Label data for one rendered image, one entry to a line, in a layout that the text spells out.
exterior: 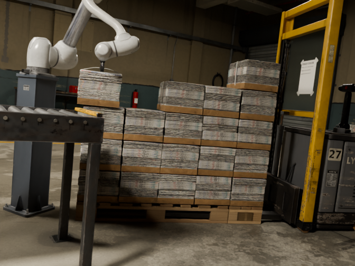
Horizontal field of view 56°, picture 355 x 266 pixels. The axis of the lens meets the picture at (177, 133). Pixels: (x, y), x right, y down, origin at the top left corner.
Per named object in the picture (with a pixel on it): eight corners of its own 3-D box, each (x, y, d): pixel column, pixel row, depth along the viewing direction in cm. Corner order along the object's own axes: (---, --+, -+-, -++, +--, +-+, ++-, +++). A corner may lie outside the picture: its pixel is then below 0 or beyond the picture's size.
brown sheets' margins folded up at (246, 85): (213, 192, 298) (225, 84, 290) (244, 193, 305) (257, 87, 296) (229, 206, 261) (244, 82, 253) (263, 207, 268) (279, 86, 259)
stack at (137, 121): (77, 203, 274) (85, 103, 267) (212, 207, 300) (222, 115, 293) (74, 220, 236) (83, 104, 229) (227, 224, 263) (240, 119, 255)
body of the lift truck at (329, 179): (271, 204, 330) (282, 124, 323) (319, 206, 343) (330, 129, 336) (315, 232, 263) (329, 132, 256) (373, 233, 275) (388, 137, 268)
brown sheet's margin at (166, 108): (156, 108, 279) (157, 103, 279) (189, 112, 286) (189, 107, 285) (165, 111, 242) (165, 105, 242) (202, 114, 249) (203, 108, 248)
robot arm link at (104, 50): (97, 63, 218) (117, 58, 221) (97, 59, 203) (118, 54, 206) (92, 46, 217) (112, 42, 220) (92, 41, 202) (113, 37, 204)
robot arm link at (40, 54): (21, 65, 239) (22, 34, 237) (43, 69, 254) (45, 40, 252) (35, 66, 230) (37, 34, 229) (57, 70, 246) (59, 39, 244)
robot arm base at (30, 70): (13, 73, 234) (13, 64, 234) (39, 76, 254) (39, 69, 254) (31, 74, 226) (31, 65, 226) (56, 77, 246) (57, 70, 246)
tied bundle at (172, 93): (156, 110, 279) (158, 82, 277) (189, 113, 286) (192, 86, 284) (164, 112, 242) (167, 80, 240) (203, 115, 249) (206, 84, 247)
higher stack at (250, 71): (211, 207, 300) (227, 63, 288) (242, 208, 307) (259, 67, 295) (226, 223, 263) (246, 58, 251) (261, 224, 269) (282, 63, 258)
